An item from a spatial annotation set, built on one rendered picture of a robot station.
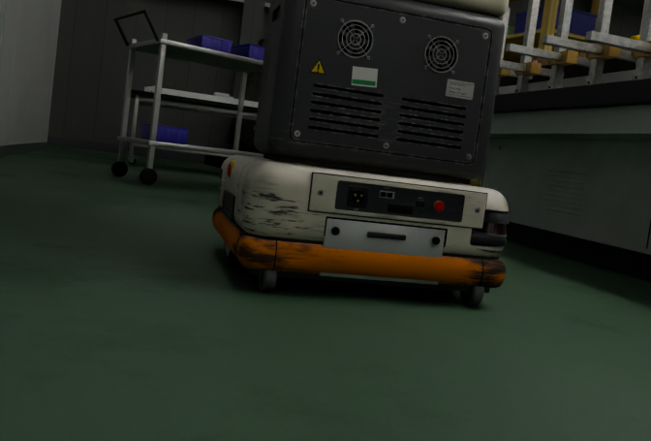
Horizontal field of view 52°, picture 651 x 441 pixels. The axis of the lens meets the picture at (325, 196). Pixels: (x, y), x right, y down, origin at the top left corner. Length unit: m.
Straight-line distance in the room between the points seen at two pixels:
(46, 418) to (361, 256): 0.85
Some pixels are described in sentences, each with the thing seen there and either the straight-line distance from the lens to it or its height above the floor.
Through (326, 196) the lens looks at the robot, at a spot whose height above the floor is 0.22.
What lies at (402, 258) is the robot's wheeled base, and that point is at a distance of 1.49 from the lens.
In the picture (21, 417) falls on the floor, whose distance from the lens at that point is 0.78.
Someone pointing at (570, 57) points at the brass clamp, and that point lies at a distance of 2.91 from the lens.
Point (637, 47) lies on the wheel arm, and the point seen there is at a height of 0.80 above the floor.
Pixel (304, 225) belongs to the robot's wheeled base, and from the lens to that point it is 1.41.
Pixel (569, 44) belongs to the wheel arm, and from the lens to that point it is 2.65.
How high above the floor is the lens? 0.30
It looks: 3 degrees down
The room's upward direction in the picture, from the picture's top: 7 degrees clockwise
